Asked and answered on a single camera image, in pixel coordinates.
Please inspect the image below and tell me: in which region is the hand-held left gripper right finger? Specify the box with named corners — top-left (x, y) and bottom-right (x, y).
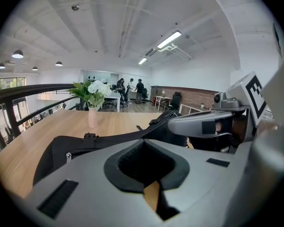
top-left (144, 139), bottom-right (242, 218)

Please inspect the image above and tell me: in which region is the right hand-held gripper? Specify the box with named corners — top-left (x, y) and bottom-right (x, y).
top-left (167, 71), bottom-right (268, 142)

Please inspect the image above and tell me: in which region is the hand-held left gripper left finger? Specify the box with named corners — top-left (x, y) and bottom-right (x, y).
top-left (21, 139), bottom-right (167, 227)

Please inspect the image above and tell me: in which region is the black duffel bag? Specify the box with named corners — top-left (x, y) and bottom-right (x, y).
top-left (32, 110), bottom-right (236, 222)

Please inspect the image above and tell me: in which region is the person's right hand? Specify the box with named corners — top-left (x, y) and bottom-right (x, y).
top-left (214, 116), bottom-right (249, 142)

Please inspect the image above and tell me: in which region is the small white desk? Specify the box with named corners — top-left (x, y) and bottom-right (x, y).
top-left (155, 95), bottom-right (173, 111)

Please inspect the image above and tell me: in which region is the pink vase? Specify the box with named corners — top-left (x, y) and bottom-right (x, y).
top-left (88, 106), bottom-right (100, 129)

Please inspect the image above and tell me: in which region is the white flower bouquet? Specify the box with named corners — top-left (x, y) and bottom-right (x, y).
top-left (68, 79), bottom-right (113, 108)

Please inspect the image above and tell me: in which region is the dark top white frame table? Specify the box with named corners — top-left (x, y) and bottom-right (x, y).
top-left (179, 103), bottom-right (213, 116)

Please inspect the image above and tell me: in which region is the small grey gripper camera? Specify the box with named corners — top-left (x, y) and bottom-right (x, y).
top-left (213, 91), bottom-right (240, 108)

